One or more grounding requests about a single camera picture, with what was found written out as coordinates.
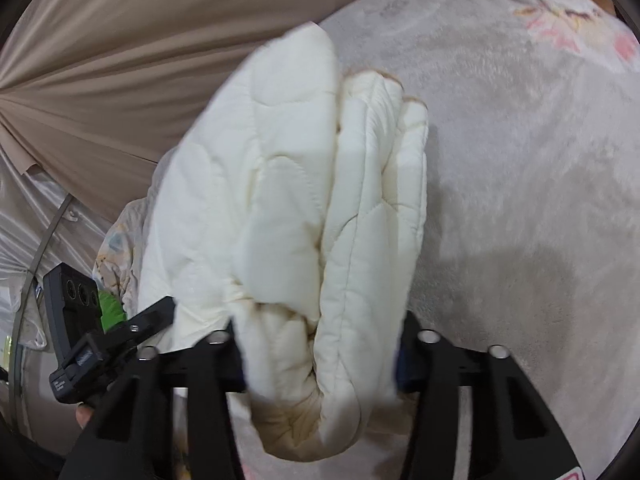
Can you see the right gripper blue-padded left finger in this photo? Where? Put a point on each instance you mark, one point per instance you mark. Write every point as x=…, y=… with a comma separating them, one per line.
x=232, y=363

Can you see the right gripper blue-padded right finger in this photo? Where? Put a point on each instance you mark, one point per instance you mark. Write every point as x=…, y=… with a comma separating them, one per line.
x=407, y=373

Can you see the cream quilted jacket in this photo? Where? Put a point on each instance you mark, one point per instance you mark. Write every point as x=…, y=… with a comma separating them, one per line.
x=293, y=211

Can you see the person's left hand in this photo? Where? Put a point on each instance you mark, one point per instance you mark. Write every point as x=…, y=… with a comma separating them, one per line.
x=83, y=414

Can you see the green sleeve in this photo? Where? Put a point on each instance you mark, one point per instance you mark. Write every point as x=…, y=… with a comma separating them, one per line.
x=112, y=312

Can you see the silver satin curtain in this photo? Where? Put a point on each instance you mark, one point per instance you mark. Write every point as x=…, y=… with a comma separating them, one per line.
x=30, y=198

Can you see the grey floral fleece blanket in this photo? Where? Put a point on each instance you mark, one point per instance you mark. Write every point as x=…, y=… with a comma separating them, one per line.
x=531, y=237

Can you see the beige draped curtain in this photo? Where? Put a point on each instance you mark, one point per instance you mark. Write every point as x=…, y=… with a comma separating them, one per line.
x=96, y=91

